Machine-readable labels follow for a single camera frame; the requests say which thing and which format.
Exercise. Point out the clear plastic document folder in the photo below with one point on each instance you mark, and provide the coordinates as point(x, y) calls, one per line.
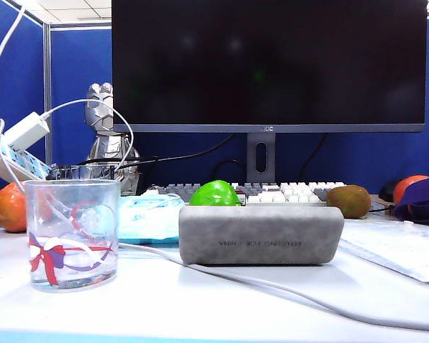
point(397, 246)

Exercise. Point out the brown kiwi fruit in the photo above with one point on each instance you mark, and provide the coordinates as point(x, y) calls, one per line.
point(349, 202)

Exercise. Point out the glass cup with ribbon print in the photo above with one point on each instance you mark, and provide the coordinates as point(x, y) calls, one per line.
point(72, 257)

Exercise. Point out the grey suede glasses case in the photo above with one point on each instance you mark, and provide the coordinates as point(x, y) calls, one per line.
point(258, 228)

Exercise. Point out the black computer monitor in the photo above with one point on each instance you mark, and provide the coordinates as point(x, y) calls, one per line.
point(268, 64)

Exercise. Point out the green apple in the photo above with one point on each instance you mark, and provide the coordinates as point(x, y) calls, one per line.
point(213, 194)

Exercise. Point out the white and grey keyboard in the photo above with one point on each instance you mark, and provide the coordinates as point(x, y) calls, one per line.
point(294, 193)

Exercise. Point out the white charger adapter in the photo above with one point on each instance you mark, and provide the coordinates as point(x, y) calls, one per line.
point(25, 130)

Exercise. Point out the white power strip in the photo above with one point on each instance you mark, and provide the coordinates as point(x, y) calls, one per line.
point(25, 162)

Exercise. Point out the black computer mouse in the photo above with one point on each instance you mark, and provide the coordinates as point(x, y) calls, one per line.
point(388, 191)

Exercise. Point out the blue face mask pack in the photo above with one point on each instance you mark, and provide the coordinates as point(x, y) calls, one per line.
point(147, 221)

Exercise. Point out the aluminium partition post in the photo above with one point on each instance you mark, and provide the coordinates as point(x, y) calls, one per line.
point(48, 71)

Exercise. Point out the grey monitor stand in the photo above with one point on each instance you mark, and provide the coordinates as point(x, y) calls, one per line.
point(252, 160)

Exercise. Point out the orange fruit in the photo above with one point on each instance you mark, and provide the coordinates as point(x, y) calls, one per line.
point(403, 189)
point(9, 211)

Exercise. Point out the silver robot figurine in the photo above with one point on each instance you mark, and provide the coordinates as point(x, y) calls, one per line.
point(101, 110)

